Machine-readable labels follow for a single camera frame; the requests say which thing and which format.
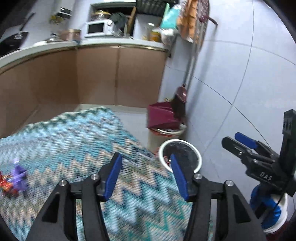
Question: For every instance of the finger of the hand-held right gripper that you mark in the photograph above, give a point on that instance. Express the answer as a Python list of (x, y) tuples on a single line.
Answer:
[(233, 146), (246, 140)]

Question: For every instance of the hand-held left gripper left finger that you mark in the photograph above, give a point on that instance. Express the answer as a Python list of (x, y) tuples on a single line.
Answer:
[(113, 176)]

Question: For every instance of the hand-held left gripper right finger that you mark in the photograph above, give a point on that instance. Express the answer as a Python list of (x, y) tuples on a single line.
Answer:
[(180, 178)]

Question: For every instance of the white trash bin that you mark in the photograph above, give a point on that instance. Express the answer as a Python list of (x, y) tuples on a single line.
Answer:
[(185, 148)]

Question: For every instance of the beige trash bin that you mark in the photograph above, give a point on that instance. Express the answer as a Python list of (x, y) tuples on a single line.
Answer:
[(153, 141)]

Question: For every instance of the person's right hand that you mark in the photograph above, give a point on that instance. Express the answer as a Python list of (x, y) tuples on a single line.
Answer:
[(270, 213)]

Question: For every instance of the zigzag knitted blanket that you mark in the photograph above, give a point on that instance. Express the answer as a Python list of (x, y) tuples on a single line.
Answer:
[(69, 143)]

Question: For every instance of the maroon dustpan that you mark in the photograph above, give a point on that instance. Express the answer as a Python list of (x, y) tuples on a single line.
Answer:
[(159, 115)]

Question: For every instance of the maroon broom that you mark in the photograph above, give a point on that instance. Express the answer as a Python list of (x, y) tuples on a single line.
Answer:
[(179, 104)]

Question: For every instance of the purple wrapper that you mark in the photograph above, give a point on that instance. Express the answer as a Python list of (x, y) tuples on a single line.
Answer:
[(18, 175)]

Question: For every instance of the brown kitchen counter cabinet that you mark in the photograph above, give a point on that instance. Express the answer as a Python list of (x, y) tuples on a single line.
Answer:
[(97, 74)]

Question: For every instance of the red and yellow snack wrapper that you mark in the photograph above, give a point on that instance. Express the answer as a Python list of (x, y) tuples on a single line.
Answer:
[(7, 185)]

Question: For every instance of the orange cloth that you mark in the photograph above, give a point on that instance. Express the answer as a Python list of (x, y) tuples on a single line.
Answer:
[(187, 20)]

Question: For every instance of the yellow jar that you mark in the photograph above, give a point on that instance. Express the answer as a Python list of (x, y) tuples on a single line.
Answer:
[(155, 34)]

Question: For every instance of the teal plastic bag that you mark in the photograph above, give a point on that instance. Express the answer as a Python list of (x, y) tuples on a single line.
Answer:
[(171, 16)]

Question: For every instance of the copper coloured box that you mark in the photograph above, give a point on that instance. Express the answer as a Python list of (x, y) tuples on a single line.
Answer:
[(69, 34)]

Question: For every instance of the white microwave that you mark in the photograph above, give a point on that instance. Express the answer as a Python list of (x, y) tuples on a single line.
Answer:
[(97, 28)]

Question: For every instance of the wooden shelf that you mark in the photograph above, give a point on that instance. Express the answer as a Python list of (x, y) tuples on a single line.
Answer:
[(133, 20)]

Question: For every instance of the dark wicker basket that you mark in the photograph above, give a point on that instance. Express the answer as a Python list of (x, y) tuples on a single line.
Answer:
[(150, 8)]

